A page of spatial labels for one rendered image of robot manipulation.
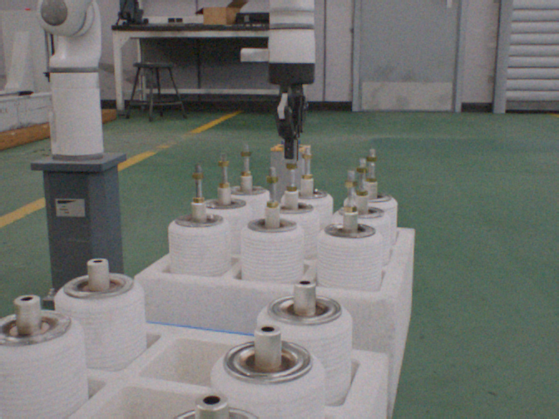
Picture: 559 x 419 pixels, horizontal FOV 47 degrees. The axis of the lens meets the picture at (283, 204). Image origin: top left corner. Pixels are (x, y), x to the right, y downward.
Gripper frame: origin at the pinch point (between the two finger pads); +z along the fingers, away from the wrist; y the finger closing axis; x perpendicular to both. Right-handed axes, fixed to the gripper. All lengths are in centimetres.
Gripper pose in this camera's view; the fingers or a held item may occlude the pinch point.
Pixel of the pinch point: (290, 150)
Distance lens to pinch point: 106.8
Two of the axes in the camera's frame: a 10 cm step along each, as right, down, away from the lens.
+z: 0.0, 9.7, 2.2
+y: 2.8, -2.1, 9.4
